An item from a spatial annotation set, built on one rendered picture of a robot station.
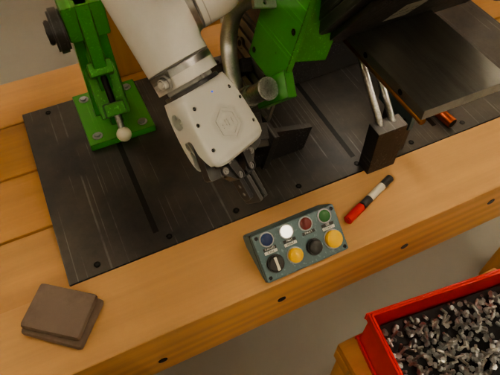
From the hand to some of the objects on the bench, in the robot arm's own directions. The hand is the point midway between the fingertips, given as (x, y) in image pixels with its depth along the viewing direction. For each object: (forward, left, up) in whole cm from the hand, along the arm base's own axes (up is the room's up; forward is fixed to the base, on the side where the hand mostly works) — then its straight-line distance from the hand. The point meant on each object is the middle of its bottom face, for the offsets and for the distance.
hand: (250, 187), depth 67 cm
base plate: (+32, -22, -21) cm, 44 cm away
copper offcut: (+20, -45, -21) cm, 54 cm away
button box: (+1, -6, -23) cm, 24 cm away
